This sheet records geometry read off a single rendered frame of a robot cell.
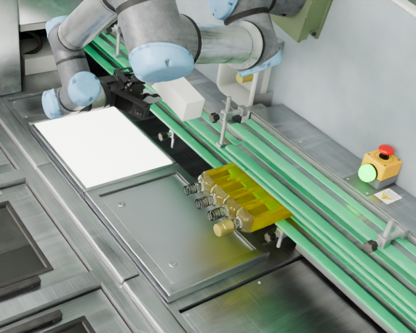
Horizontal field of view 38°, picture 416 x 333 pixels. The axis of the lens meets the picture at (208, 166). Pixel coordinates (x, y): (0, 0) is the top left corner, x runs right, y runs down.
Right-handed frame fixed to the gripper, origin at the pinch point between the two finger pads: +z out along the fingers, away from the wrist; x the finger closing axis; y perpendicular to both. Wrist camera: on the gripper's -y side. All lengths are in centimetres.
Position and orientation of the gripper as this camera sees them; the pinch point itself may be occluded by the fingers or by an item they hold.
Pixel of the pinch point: (167, 86)
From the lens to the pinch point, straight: 174.0
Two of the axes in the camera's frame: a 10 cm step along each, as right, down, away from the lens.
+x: -2.1, 7.3, 6.5
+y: -5.5, -6.4, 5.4
